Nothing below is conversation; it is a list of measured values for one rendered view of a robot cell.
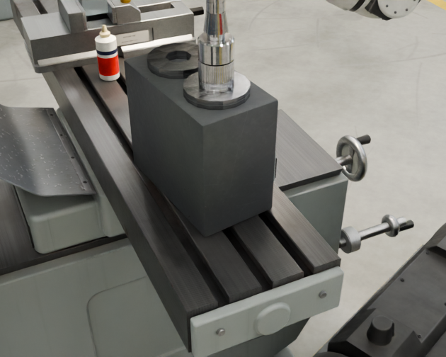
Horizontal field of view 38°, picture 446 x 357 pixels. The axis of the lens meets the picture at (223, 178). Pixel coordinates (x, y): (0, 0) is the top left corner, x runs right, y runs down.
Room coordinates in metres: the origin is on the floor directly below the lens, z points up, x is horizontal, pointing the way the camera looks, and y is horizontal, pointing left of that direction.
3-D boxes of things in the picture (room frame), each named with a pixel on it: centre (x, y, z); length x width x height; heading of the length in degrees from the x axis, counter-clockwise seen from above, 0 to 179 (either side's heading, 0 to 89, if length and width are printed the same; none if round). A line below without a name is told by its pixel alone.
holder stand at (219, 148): (0.81, 0.04, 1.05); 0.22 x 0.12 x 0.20; 33
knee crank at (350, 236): (1.18, -0.37, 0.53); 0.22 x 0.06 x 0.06; 115
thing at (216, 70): (0.77, 0.01, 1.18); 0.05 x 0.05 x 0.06
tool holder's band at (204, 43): (0.77, 0.01, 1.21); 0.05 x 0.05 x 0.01
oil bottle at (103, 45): (1.17, 0.23, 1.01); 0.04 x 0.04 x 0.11
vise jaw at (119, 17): (1.33, 0.22, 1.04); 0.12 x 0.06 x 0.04; 22
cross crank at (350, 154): (1.30, -0.28, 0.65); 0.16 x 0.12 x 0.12; 115
